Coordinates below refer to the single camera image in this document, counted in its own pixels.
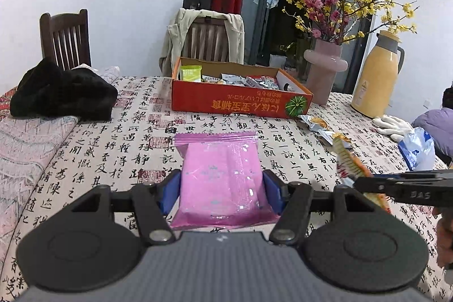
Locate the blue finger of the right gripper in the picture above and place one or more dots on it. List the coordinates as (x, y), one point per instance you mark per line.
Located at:
(430, 188)

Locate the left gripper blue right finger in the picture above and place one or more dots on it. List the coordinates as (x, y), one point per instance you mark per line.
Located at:
(291, 202)

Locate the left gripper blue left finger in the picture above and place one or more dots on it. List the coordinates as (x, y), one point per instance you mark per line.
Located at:
(152, 204)

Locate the orange gold snack packet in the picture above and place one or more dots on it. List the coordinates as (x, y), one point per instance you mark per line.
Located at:
(349, 168)

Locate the pink snack packet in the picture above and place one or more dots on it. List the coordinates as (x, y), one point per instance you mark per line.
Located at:
(221, 182)

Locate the green snack bar packet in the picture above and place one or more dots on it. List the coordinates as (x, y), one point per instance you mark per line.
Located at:
(191, 73)

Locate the silver grey snack packet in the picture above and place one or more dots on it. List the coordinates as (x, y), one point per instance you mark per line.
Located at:
(235, 80)

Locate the silver oat crisp packet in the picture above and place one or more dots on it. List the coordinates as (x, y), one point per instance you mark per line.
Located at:
(320, 127)

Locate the silver red foil snack bag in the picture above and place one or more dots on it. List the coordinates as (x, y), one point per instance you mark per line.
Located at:
(262, 82)

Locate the operator hand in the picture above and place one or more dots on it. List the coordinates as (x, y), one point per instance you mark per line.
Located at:
(444, 238)

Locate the blue white plastic bag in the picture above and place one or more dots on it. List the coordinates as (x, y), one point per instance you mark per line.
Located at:
(418, 150)

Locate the person in purple jacket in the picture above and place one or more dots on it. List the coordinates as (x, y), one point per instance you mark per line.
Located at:
(439, 125)

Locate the white work gloves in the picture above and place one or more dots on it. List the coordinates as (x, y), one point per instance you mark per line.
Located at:
(393, 127)

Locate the yellow thermos jug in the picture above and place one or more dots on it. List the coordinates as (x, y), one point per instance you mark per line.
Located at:
(378, 76)

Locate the red cardboard snack box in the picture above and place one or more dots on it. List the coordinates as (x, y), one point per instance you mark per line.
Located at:
(290, 100)

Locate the folded patterned blanket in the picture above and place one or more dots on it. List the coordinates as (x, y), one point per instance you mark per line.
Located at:
(27, 147)

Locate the beige jacket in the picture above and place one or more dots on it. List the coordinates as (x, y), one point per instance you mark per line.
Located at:
(178, 29)

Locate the black cloth bundle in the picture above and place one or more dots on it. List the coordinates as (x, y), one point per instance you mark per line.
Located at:
(48, 91)

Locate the wooden chair with jacket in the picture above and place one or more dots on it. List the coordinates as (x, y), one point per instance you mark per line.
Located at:
(207, 40)

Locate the dark wooden chair left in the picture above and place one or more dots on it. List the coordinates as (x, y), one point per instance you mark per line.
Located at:
(65, 39)

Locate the pink ring vase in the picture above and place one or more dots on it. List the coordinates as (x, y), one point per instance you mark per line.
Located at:
(325, 63)

